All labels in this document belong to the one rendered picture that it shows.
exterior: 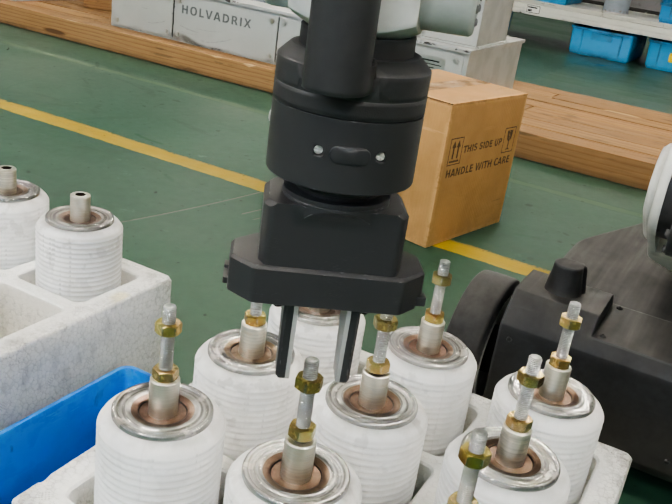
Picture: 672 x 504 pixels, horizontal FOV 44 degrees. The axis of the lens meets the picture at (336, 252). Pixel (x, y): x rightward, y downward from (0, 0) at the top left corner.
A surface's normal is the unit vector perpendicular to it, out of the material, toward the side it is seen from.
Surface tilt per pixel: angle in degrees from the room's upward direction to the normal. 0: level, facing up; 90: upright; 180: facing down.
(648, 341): 0
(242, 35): 90
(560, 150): 90
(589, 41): 93
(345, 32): 90
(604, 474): 0
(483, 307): 37
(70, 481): 0
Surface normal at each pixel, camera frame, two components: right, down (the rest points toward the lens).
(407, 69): 0.55, -0.39
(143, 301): 0.87, 0.29
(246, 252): 0.13, -0.92
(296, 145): -0.59, 0.24
